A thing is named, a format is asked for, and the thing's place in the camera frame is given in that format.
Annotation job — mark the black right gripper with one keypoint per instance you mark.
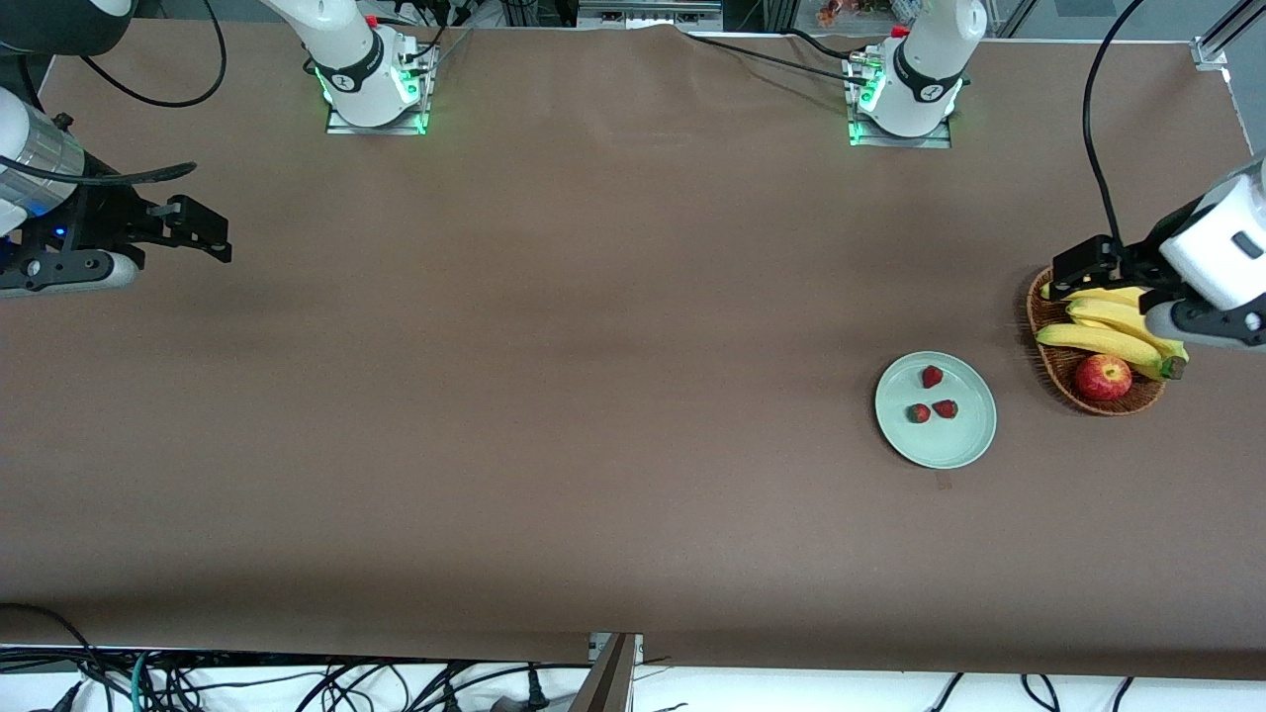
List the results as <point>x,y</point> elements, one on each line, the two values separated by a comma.
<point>102,217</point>

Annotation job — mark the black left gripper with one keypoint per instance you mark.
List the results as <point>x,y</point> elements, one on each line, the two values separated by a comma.
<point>1134,261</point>

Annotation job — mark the red strawberry with green top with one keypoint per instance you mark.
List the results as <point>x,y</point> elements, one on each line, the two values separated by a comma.
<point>946,408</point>
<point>920,412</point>
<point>932,377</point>

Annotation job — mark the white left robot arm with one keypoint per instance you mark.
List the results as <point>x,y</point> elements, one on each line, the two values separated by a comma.
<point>1221,237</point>

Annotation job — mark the pale green round plate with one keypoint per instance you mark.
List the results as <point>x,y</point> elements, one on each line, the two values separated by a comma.
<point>949,445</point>

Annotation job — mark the red apple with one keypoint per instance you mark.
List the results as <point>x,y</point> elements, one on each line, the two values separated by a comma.
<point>1103,379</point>

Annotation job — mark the brown woven wicker basket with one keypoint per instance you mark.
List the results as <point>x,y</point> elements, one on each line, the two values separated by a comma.
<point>1063,381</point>

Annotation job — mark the orange colourful background object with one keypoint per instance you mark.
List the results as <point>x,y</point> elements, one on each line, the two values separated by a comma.
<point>841,12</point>

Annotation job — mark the brown table cover sheet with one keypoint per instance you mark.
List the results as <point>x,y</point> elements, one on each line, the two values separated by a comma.
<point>633,247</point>

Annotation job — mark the grey metal device box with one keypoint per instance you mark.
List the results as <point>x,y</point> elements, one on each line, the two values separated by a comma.
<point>648,14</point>

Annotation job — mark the black power plug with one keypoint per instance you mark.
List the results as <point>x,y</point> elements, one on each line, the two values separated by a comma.
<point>536,692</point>

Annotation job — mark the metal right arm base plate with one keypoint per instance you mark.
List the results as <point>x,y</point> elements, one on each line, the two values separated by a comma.
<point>341,126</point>

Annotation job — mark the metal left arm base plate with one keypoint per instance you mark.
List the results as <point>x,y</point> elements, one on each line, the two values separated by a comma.
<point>935,140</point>

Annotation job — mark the aluminium post with bracket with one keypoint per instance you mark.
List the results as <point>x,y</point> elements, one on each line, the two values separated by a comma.
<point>608,677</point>

